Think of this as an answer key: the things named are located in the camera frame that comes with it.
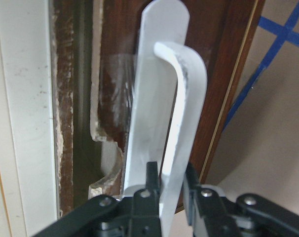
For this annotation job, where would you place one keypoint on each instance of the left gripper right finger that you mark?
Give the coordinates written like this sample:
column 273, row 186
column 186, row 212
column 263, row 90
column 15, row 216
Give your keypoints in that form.
column 194, row 201

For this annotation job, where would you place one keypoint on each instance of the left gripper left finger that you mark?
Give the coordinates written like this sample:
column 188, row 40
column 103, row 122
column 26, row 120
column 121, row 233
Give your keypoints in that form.
column 152, row 177

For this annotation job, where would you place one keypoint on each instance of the white drawer handle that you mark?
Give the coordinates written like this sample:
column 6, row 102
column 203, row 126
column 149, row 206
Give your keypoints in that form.
column 169, row 93

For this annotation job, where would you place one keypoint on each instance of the dark wooden drawer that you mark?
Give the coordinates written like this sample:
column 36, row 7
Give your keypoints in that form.
column 93, row 54

